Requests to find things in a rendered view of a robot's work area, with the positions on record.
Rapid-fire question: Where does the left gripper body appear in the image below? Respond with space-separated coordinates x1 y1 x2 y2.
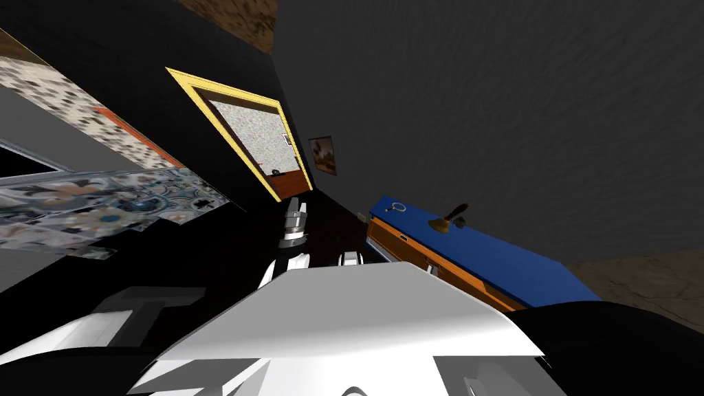
282 211 309 241

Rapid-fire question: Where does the yellow framed door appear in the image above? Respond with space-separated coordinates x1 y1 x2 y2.
165 67 314 204

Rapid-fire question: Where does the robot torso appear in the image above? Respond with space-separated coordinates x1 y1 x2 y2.
126 250 567 396

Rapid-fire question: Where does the blue topped orange wooden cabinet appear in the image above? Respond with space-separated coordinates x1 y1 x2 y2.
365 195 604 314

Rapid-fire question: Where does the brown framed wall picture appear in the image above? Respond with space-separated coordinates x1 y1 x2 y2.
308 135 338 177

